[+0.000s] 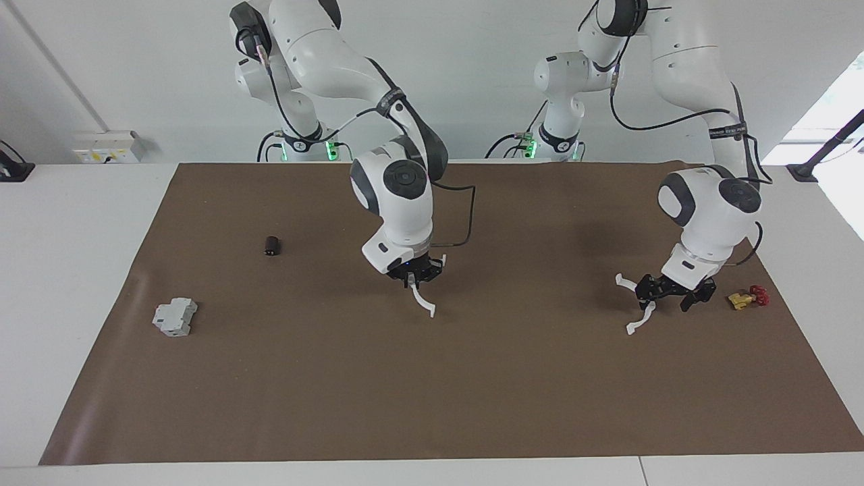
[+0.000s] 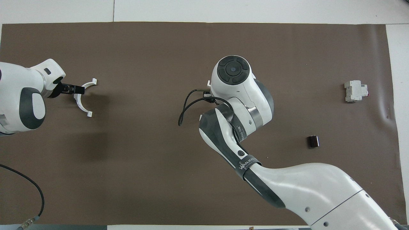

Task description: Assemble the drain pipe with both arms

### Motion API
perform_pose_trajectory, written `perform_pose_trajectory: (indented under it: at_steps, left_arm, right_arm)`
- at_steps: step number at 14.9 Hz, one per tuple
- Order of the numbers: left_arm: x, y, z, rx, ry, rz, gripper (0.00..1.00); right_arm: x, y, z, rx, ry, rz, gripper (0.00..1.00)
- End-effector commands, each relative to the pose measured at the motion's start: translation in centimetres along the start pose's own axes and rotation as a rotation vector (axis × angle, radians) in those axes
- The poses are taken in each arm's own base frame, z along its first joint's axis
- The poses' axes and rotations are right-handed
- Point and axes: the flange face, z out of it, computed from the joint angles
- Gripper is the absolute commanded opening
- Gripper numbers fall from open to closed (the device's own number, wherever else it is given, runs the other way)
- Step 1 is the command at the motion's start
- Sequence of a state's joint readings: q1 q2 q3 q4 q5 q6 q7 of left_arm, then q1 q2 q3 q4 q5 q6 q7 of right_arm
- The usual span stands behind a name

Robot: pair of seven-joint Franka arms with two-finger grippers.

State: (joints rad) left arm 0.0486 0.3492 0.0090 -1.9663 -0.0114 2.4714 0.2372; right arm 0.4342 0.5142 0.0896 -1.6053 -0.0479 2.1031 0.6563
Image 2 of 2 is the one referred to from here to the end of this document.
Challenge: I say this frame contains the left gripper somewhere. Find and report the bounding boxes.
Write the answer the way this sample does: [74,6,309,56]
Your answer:
[30,58,86,99]

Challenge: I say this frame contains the white half pipe clamp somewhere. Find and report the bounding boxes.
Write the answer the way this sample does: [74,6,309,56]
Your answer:
[73,78,97,118]
[199,80,212,121]

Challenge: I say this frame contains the brown table mat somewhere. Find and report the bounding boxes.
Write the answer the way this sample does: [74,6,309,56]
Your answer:
[0,21,408,226]

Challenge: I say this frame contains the small dark brown block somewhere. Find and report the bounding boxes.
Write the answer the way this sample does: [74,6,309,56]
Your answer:
[307,135,321,149]

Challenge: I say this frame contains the white circuit breaker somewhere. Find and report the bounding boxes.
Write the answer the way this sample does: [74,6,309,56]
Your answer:
[344,80,368,103]

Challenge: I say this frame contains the black velcro cable strap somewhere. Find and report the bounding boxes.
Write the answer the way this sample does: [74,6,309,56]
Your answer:
[235,156,262,181]
[220,105,249,143]

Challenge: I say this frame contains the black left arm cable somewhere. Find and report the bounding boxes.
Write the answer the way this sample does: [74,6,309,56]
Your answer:
[0,164,45,230]

